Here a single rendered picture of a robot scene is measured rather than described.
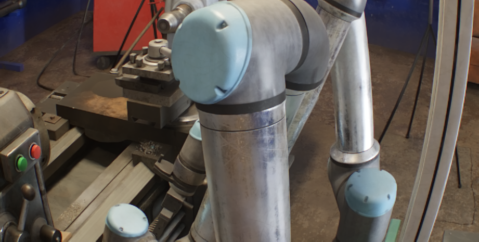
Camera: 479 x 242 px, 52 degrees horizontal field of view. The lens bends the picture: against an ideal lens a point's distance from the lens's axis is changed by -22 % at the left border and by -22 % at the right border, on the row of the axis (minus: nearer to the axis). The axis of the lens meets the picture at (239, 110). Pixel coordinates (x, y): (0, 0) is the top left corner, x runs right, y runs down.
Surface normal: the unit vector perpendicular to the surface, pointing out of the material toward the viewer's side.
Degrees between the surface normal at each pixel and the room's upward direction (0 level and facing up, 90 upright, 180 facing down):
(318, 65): 114
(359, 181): 5
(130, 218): 19
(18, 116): 45
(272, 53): 80
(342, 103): 97
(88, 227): 36
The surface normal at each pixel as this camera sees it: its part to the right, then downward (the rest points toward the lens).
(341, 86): -0.63, 0.41
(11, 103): 0.69, -0.52
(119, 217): 0.26, -0.75
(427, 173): -0.35, 0.39
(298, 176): 0.03, -0.90
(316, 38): 0.80, 0.17
